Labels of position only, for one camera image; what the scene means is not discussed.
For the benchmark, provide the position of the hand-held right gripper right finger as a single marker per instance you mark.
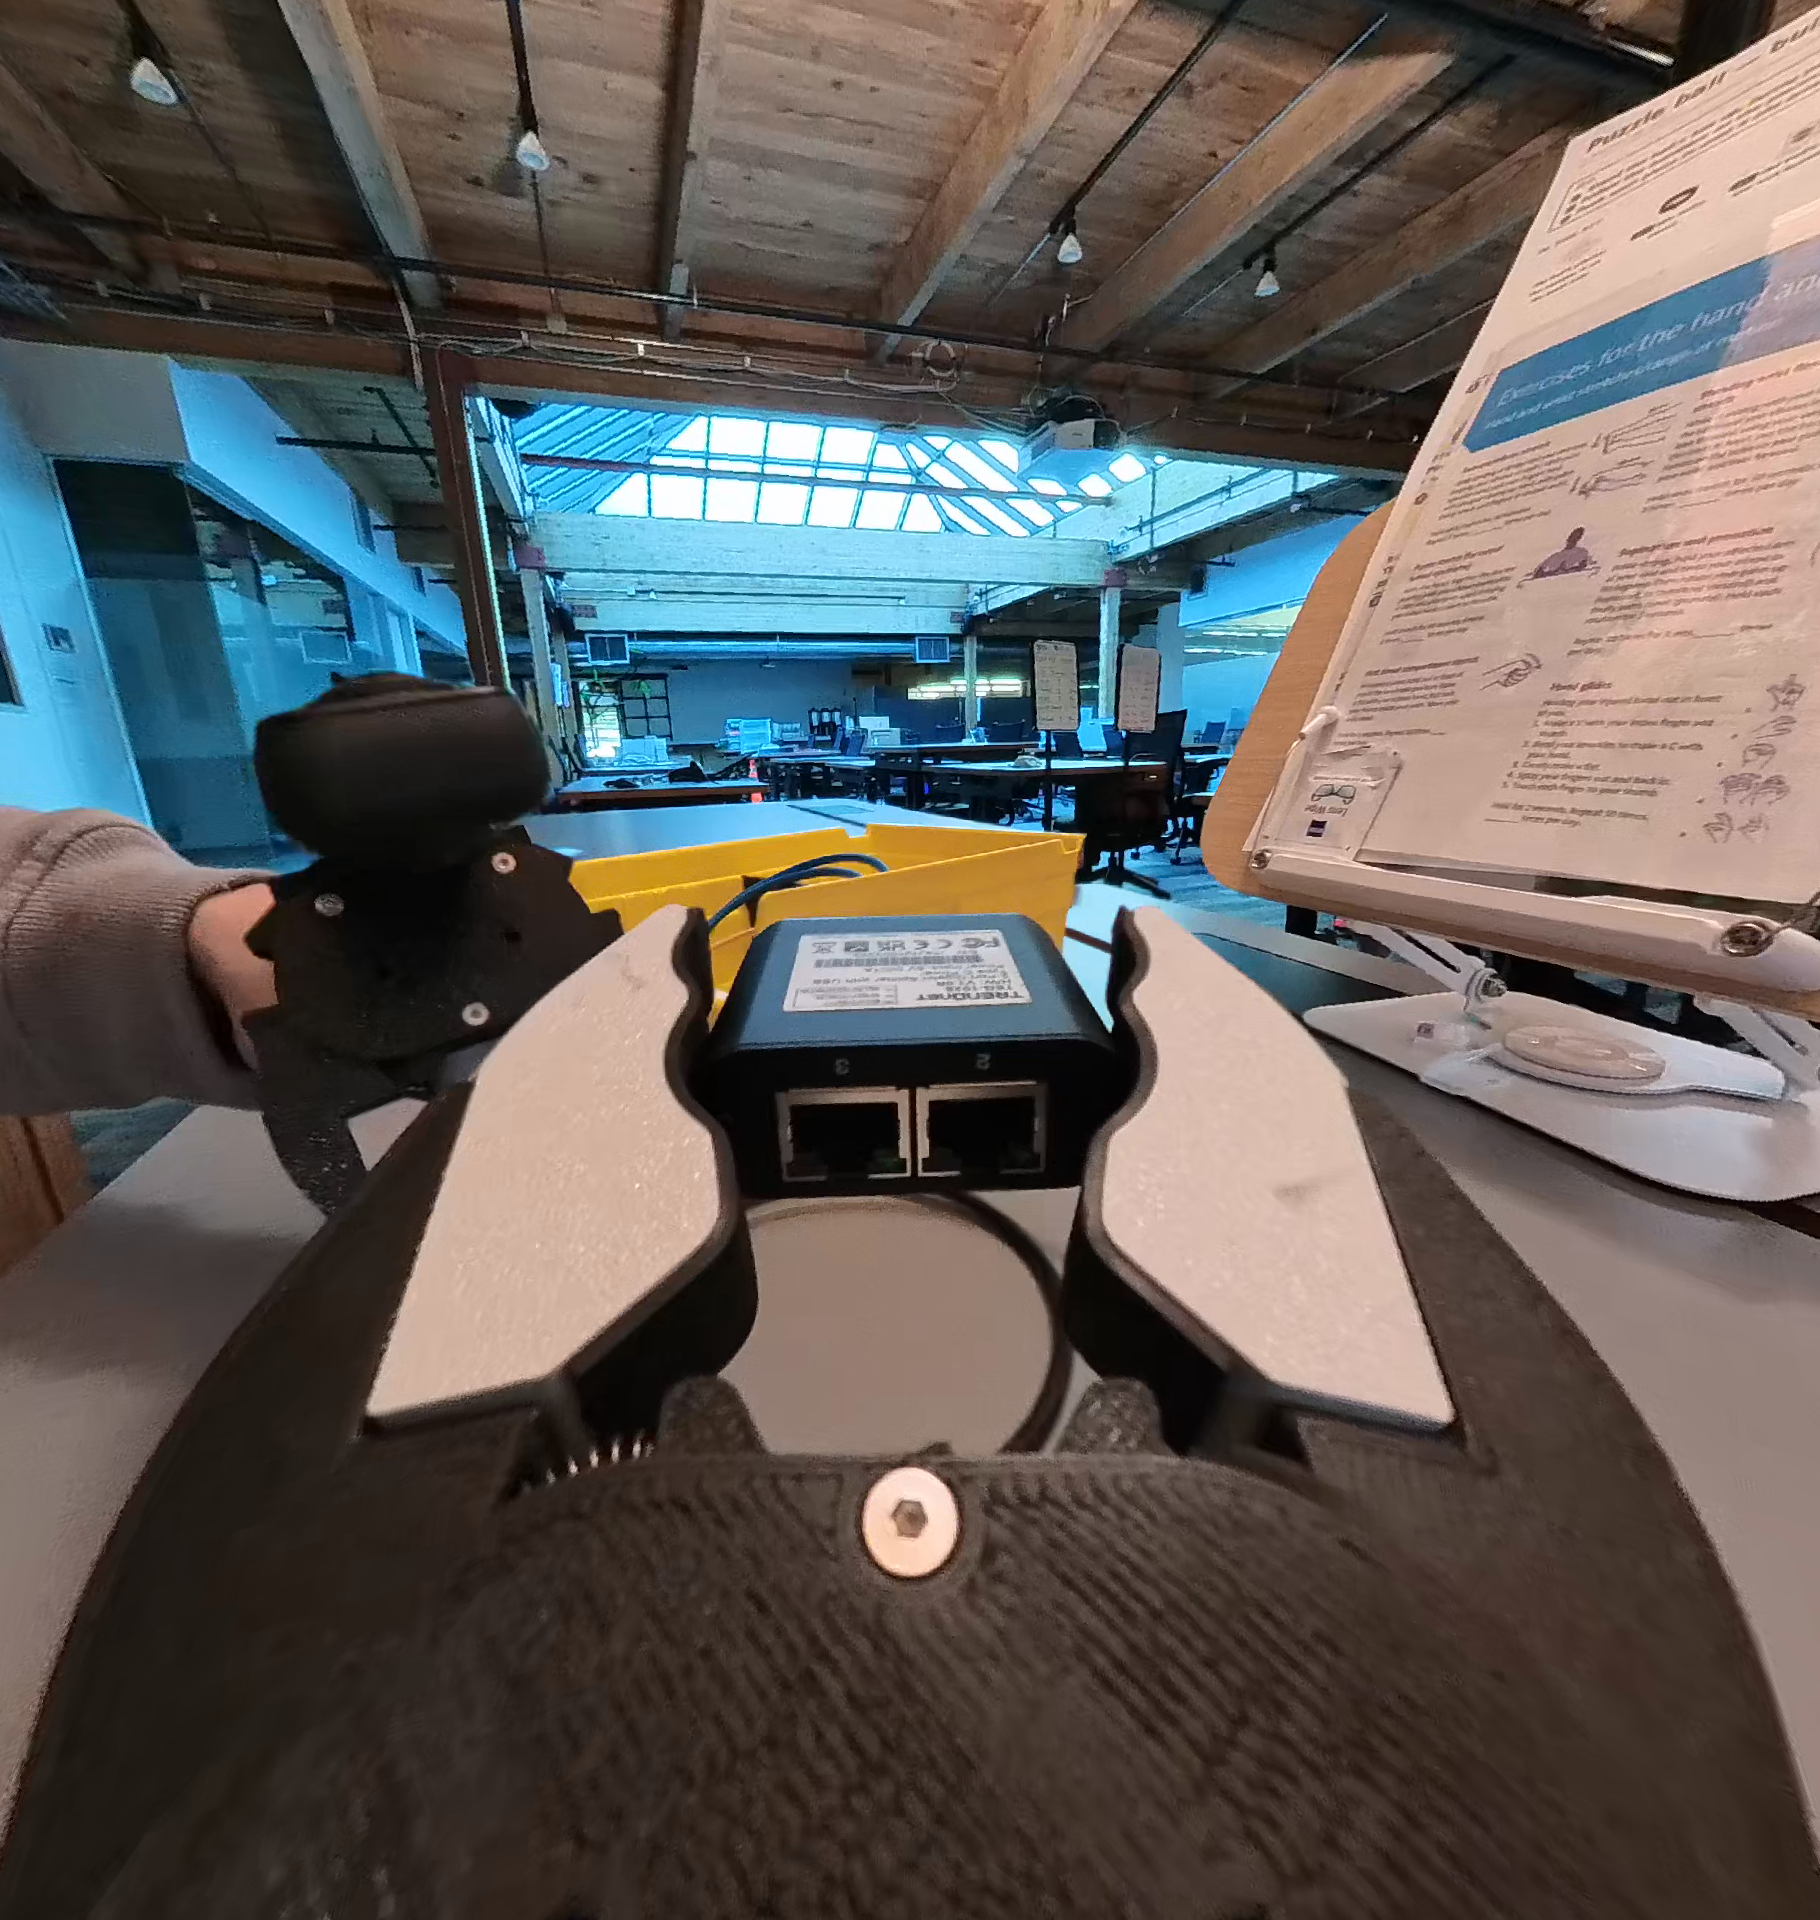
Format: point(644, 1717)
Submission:
point(1255, 1200)

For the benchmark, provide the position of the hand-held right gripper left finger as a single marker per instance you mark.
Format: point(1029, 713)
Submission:
point(564, 1185)

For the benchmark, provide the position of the black network adapter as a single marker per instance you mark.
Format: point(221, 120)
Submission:
point(910, 1036)

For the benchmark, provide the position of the yellow plastic bin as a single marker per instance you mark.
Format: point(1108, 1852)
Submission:
point(985, 880)

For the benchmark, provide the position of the person's left forearm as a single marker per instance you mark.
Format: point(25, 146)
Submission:
point(69, 961)

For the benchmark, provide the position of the grey desk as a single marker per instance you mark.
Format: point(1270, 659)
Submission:
point(1676, 1350)

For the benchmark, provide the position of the white document stand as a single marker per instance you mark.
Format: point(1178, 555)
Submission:
point(1601, 1110)

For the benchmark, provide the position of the black office chair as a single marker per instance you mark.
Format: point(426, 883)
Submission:
point(1143, 795)

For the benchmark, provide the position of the skylight window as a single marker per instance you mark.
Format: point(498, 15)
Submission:
point(806, 473)

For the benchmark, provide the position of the white standing signboard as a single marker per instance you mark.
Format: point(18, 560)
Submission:
point(1139, 688)
point(1055, 688)

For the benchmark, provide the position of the row of office tables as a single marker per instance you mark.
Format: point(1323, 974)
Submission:
point(939, 773)

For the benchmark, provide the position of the orange wooden panel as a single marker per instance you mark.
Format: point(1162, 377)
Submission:
point(18, 1200)

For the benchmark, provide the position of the printed sheet with blue band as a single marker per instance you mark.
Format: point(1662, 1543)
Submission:
point(1629, 629)

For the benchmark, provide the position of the ceiling projector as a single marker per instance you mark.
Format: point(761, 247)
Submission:
point(1075, 433)

